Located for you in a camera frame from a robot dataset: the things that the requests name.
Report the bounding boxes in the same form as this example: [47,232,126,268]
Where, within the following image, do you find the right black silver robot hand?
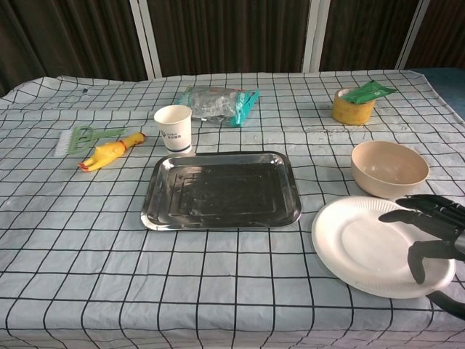
[377,194,465,285]

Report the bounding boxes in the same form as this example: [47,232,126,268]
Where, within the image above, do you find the beige bowl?
[350,140,431,200]

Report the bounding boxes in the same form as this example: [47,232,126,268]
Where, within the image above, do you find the white paper plate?
[311,195,457,300]

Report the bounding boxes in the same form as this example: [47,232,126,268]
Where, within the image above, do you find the white paper cup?
[153,104,193,153]

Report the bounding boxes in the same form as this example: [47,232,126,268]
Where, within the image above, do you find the rectangular metal tray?
[139,151,303,231]

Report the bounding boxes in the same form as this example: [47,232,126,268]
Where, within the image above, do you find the yellow tape roll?
[331,87,376,126]

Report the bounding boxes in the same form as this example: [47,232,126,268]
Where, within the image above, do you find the green foil packet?
[343,80,398,105]

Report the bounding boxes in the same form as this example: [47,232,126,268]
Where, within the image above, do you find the light blue checkered tablecloth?
[0,68,465,349]

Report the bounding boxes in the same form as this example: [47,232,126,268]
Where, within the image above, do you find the teal clear plastic snack bag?
[175,86,262,128]

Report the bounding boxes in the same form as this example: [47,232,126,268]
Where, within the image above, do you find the yellow rubber chicken toy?
[76,131,147,172]

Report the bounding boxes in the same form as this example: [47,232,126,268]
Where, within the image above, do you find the green cleaning brush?
[54,125,126,158]

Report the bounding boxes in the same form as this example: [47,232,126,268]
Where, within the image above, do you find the white partition frame post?
[129,0,163,80]
[397,0,432,70]
[300,0,331,73]

